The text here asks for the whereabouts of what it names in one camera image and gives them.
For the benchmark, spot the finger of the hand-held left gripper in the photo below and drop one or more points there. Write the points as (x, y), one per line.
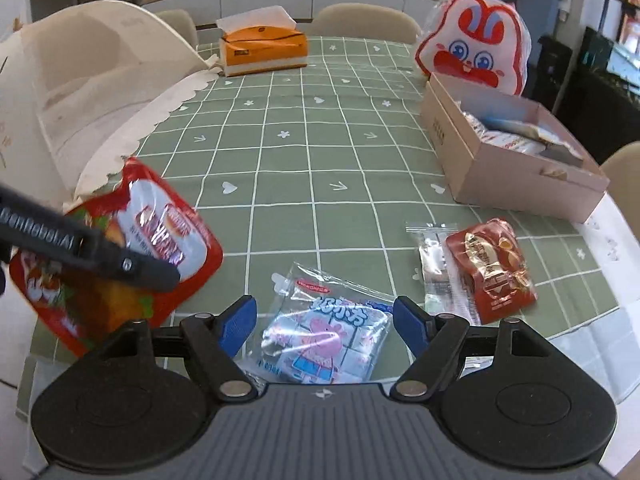
(145, 270)

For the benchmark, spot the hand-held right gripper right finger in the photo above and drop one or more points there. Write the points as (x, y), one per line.
(411, 322)

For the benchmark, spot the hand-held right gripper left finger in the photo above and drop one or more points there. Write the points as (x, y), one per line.
(239, 322)

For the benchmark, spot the large red snack bag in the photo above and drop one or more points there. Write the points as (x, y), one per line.
(165, 230)

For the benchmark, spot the blue pig print snack packet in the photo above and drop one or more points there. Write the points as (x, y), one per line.
(325, 330)

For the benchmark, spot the pink cardboard box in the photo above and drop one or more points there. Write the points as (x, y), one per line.
(500, 180)

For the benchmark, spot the clear plastic snack packet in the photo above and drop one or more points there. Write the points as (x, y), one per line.
(432, 270)

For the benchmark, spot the small red snack packet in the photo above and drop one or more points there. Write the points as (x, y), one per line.
(495, 270)

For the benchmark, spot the white paper bag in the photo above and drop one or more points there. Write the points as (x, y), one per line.
(100, 85)

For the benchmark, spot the green checked tablecloth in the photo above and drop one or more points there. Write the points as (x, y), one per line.
(300, 170)

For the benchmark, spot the pile of white snack packets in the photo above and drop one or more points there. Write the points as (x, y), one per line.
(515, 140)

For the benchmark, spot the beige dining chair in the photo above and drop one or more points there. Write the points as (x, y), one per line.
(365, 22)
(177, 25)
(625, 185)

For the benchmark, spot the orange tissue box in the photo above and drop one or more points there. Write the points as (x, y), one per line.
(265, 50)

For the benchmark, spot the black cabinet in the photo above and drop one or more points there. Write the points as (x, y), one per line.
(555, 70)

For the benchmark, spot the red white rabbit-shaped bag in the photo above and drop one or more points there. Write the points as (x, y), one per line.
(475, 35)

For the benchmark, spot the glowing screen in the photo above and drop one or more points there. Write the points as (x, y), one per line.
(622, 45)

